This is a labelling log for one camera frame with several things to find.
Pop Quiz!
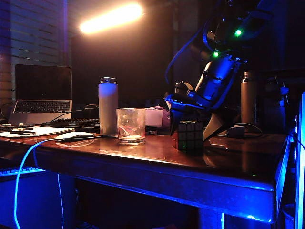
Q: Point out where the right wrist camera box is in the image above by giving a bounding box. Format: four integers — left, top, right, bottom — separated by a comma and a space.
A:
175, 81, 195, 96

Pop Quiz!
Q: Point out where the white mouse cable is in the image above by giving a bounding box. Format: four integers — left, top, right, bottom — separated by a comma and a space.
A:
13, 135, 105, 229

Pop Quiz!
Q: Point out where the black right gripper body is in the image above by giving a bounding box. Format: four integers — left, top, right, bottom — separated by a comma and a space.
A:
163, 57, 248, 115

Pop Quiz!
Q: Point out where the black computer keyboard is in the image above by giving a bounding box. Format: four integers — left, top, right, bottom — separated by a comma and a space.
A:
39, 118, 101, 134

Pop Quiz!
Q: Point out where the window blind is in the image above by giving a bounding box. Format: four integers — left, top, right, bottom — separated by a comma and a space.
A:
0, 0, 70, 101

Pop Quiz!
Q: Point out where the white power adapter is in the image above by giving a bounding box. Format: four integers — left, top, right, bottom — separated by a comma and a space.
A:
226, 124, 246, 138

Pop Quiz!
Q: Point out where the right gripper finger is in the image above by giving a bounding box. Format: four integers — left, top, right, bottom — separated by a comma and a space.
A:
203, 111, 238, 142
169, 109, 183, 137

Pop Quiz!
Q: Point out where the Rubik's cube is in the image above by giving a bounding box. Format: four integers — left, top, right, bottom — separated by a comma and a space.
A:
172, 120, 204, 151

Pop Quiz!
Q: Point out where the black monitor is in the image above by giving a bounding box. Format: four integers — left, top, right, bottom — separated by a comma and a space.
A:
71, 35, 173, 108

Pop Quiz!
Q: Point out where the silver metal thermos bottle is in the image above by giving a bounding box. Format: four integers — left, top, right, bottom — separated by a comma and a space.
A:
98, 76, 119, 136

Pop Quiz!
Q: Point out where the white paper notepad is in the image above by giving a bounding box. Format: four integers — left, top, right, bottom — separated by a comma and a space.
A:
0, 126, 76, 139

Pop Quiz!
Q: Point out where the brown metal bottle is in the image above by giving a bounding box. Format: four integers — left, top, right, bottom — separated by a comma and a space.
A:
240, 71, 258, 125

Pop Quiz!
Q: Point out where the glowing lamp light bar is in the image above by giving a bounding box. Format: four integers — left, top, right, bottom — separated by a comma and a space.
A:
79, 2, 145, 35

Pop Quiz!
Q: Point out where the silver laptop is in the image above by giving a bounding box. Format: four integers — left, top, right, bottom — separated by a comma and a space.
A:
8, 64, 73, 125

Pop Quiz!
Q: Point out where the clear glass cup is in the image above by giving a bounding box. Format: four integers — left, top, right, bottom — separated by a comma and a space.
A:
116, 108, 146, 146

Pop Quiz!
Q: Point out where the white computer mouse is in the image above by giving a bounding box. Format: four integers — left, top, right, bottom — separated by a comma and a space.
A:
55, 131, 95, 142

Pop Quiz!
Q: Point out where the thin white cable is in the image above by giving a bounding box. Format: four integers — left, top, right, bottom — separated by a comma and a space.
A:
57, 173, 65, 229

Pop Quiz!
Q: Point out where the dark waste bin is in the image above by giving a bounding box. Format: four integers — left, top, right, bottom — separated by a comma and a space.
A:
282, 204, 296, 229

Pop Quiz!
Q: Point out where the black laptop cable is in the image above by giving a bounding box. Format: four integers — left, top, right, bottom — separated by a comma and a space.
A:
51, 104, 100, 122

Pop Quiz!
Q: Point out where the black adapter cable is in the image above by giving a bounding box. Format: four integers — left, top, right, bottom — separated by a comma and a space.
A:
234, 123, 264, 139

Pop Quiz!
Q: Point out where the white tissue pack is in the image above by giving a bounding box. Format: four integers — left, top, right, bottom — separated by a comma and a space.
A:
144, 106, 165, 128

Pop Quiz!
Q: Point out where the white upright panel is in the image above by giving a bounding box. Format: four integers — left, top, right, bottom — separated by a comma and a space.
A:
295, 90, 305, 229

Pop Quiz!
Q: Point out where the white cabinet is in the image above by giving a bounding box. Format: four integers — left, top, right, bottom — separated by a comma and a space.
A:
0, 167, 77, 229

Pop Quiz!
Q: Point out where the pink pouch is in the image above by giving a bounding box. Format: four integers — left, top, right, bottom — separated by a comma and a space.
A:
156, 106, 172, 127

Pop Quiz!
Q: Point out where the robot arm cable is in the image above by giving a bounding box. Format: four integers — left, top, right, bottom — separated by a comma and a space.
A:
165, 23, 208, 84

